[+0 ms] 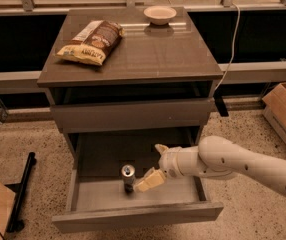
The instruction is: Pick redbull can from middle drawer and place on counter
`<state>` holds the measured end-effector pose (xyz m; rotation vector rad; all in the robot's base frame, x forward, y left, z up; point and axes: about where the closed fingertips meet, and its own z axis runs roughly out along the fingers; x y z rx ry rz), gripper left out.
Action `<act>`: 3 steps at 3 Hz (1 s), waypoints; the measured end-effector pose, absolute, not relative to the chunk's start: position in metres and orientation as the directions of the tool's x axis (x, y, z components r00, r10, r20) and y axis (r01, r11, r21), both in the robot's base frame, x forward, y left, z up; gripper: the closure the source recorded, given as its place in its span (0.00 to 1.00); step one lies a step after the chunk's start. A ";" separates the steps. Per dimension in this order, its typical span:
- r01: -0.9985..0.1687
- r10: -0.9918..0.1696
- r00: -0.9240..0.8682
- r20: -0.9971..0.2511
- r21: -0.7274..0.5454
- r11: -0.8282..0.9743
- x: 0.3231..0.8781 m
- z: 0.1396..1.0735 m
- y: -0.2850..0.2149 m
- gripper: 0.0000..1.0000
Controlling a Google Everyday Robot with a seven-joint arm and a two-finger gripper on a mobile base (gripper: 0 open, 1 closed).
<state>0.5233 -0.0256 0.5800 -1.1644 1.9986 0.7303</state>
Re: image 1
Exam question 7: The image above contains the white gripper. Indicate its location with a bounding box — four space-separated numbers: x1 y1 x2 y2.
133 144 207 192

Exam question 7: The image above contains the brown yellow chip bag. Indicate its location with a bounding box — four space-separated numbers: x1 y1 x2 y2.
56 20 124 66

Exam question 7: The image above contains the beige paper bowl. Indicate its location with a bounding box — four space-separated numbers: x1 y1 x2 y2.
144 6 177 25

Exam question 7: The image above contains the black metal stand leg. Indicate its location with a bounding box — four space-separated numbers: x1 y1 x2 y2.
6 152 37 233

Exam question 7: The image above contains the white power cable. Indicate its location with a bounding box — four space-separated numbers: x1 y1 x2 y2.
214 2 242 92

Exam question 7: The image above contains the black plug block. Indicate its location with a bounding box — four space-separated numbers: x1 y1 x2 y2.
214 96 229 117

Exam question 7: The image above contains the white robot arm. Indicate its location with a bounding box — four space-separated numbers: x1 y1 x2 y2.
134 136 286 197

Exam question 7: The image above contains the silver redbull can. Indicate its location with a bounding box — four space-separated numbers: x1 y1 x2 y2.
121 164 136 193

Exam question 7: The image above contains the open grey middle drawer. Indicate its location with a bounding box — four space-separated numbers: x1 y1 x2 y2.
52 128 223 233

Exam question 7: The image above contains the closed grey top drawer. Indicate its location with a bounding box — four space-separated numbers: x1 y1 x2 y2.
51 98 214 133

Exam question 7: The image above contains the grey drawer cabinet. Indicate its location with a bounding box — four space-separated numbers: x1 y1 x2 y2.
36 6 225 172

